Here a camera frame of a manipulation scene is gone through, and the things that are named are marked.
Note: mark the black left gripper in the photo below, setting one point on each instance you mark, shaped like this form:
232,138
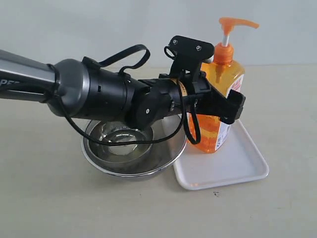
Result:
181,92

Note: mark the orange pump soap bottle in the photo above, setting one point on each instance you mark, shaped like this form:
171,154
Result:
224,73

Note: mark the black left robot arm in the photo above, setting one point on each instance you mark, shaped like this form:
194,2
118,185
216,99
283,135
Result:
85,90

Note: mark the small stainless steel bowl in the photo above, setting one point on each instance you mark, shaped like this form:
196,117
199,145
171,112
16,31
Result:
116,132

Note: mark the steel mesh strainer basket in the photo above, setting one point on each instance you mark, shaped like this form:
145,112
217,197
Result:
162,155

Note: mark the white plastic tray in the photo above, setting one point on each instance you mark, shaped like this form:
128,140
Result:
237,161

